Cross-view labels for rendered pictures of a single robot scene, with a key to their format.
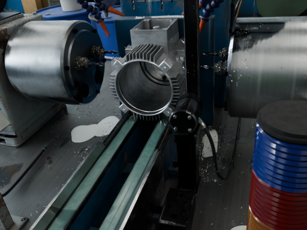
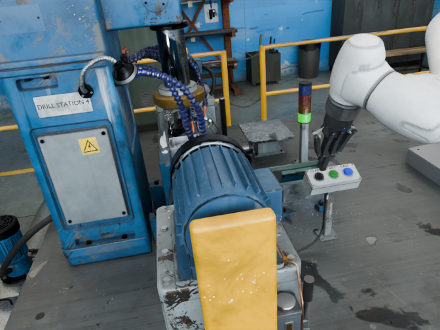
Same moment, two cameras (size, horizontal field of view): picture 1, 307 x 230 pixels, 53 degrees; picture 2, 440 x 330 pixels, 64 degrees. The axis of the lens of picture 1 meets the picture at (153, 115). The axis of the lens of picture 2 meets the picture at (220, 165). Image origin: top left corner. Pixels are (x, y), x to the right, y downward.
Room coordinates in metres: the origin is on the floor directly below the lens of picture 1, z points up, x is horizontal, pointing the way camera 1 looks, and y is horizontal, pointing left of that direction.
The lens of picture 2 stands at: (1.29, 1.09, 1.66)
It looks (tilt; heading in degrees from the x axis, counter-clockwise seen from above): 28 degrees down; 243
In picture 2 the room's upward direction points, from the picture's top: 5 degrees counter-clockwise
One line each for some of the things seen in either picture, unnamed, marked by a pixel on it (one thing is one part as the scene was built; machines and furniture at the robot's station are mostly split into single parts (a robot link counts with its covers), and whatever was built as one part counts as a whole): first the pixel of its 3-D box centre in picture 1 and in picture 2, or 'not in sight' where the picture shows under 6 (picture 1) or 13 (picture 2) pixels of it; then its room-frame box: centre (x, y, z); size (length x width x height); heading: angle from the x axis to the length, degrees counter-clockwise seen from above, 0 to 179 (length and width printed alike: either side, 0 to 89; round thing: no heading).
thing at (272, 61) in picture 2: not in sight; (263, 59); (-2.29, -3.91, 0.41); 0.52 x 0.47 x 0.82; 160
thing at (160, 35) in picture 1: (156, 37); (186, 149); (0.85, -0.03, 1.11); 0.12 x 0.11 x 0.07; 160
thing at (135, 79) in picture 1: (154, 74); not in sight; (0.81, -0.01, 1.02); 0.20 x 0.19 x 0.19; 160
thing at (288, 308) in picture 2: not in sight; (289, 308); (0.97, 0.71, 1.07); 0.08 x 0.07 x 0.20; 160
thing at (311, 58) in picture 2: not in sight; (308, 59); (-3.10, -3.70, 0.30); 0.39 x 0.39 x 0.60
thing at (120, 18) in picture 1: (169, 67); (161, 185); (0.96, -0.07, 0.97); 0.30 x 0.11 x 0.34; 70
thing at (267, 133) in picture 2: not in sight; (265, 139); (0.24, -0.37, 0.86); 0.27 x 0.24 x 0.12; 70
